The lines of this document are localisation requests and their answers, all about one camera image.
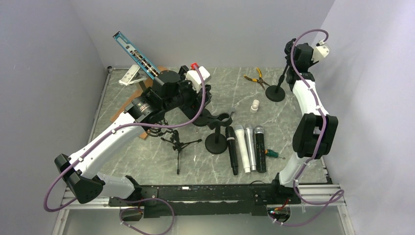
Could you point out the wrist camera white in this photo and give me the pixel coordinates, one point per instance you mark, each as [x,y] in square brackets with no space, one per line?
[320,51]
[193,76]

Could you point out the white plastic pipe fitting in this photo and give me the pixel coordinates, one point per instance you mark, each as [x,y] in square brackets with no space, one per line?
[254,106]

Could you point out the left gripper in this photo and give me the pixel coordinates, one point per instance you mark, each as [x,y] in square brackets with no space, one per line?
[196,104]

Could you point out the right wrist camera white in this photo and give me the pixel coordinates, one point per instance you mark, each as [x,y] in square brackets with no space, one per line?
[320,51]

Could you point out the black round-base clip stand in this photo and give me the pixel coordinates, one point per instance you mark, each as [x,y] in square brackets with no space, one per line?
[216,143]

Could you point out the blue network switch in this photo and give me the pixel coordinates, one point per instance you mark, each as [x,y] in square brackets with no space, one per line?
[142,61]

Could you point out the metal switch stand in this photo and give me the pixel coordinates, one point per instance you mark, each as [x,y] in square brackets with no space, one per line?
[132,76]

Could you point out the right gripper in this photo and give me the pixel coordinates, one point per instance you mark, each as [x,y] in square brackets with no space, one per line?
[288,59]

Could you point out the black tripod shock-mount stand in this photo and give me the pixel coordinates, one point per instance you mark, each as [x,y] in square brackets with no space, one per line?
[174,139]

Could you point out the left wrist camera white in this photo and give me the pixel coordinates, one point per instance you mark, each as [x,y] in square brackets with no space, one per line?
[193,76]

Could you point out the green orange screwdriver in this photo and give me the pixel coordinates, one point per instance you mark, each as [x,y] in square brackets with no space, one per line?
[273,154]

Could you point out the black stand for white microphone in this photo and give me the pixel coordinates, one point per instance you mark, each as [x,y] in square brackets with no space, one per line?
[203,119]

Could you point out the white microphone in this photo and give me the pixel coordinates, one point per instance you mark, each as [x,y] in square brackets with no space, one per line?
[240,135]

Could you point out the black handheld microphone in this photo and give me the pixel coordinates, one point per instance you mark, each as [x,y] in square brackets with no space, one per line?
[260,149]

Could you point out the grey condenser microphone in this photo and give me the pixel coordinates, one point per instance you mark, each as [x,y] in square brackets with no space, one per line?
[249,131]

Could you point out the black stand with shock mount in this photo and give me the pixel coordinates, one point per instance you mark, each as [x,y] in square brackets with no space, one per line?
[275,93]

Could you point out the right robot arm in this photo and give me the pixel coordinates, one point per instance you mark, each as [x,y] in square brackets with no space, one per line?
[315,133]

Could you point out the black slim microphone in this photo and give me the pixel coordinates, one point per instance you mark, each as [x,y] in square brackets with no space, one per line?
[230,137]

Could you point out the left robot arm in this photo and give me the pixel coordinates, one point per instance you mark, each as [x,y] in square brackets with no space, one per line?
[186,89]

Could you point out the wooden board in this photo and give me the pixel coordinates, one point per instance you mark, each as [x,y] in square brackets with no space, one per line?
[140,88]

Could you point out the black base frame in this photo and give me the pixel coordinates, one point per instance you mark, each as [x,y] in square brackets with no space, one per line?
[164,200]

